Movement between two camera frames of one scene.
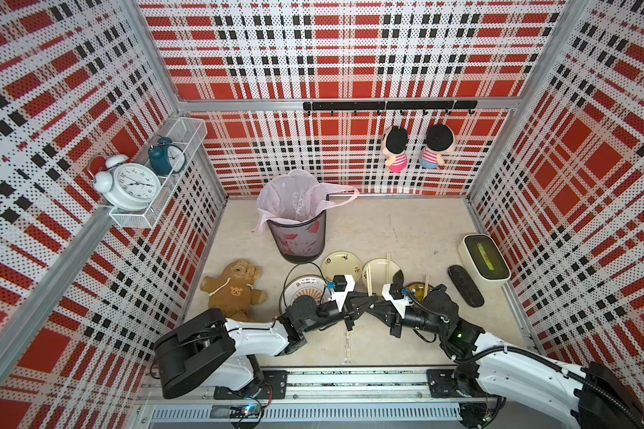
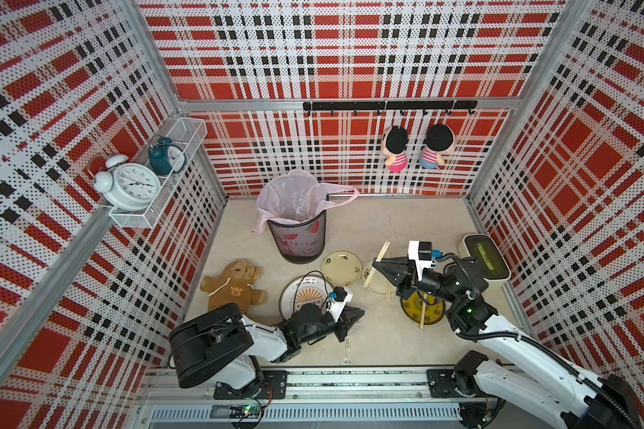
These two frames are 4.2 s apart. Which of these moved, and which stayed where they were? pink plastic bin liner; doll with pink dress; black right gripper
Moved: black right gripper
Stayed: doll with pink dress; pink plastic bin liner
